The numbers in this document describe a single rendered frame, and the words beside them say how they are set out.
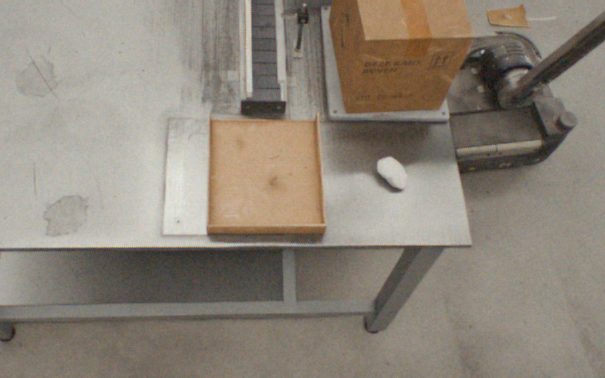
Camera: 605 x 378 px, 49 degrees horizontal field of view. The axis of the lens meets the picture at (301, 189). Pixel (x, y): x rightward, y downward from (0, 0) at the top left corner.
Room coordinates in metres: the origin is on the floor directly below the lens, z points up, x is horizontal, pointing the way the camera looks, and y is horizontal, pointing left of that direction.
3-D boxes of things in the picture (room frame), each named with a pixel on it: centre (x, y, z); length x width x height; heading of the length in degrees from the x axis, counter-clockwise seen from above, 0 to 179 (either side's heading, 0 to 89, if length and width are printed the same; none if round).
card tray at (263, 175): (0.75, 0.09, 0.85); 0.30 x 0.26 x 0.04; 13
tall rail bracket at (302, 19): (1.12, 0.10, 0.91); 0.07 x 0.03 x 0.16; 103
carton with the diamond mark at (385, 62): (1.12, -0.14, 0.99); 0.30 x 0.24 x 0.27; 17
